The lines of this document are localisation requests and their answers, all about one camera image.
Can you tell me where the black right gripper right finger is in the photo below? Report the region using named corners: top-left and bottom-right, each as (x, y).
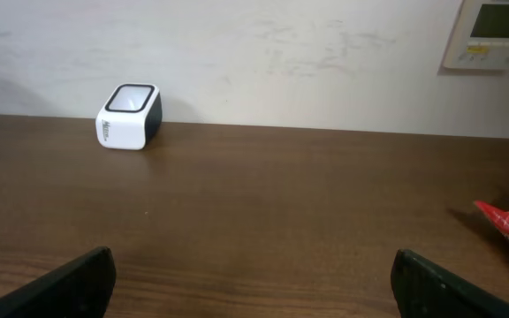
top-left (391, 249), bottom-right (509, 318)

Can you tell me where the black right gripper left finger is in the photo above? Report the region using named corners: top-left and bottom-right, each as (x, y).
top-left (0, 246), bottom-right (116, 318)

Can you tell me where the white barcode scanner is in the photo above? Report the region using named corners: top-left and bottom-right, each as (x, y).
top-left (95, 83), bottom-right (163, 150)

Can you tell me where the white wall control panel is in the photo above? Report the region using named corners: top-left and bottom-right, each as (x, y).
top-left (442, 0), bottom-right (509, 72)

